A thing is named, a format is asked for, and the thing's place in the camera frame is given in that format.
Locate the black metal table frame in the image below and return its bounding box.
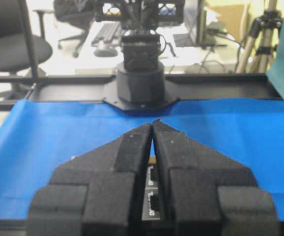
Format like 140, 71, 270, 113
0, 74, 281, 111

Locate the blue table cloth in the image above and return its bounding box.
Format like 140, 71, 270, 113
0, 99, 284, 221

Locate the small black labelled box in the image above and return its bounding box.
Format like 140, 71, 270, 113
145, 164, 160, 189

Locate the grey camera tripod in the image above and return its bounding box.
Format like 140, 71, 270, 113
235, 0, 283, 74

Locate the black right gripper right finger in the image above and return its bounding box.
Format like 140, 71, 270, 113
153, 120, 280, 236

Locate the background office chair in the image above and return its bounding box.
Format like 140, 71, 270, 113
32, 0, 101, 59

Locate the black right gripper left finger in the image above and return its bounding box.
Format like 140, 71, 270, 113
28, 124, 152, 236

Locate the black office chair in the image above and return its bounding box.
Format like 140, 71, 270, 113
0, 0, 53, 94

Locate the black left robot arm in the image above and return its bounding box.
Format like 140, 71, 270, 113
95, 0, 185, 111

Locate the black keyboard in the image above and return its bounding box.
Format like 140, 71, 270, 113
91, 22, 122, 47

